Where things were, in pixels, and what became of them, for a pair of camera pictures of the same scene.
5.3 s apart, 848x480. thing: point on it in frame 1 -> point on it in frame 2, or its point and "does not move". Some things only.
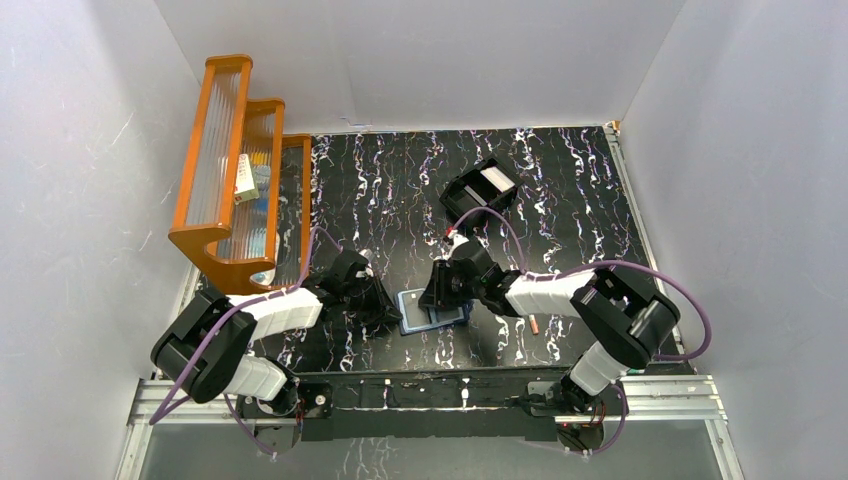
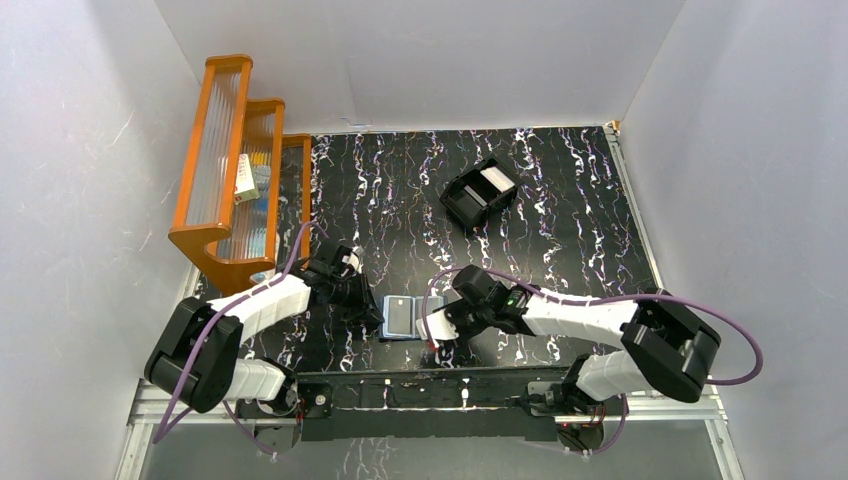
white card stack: [497, 178] does not move
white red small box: [244, 191] does not move
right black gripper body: [462, 290] -> [468, 320]
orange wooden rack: [244, 220] does not move
